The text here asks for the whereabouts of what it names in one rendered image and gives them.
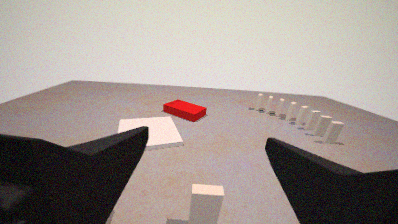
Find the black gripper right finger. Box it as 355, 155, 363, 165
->
265, 138, 398, 224

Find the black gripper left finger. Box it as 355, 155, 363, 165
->
0, 126, 149, 224

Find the red rectangular block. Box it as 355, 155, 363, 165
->
163, 100, 207, 122

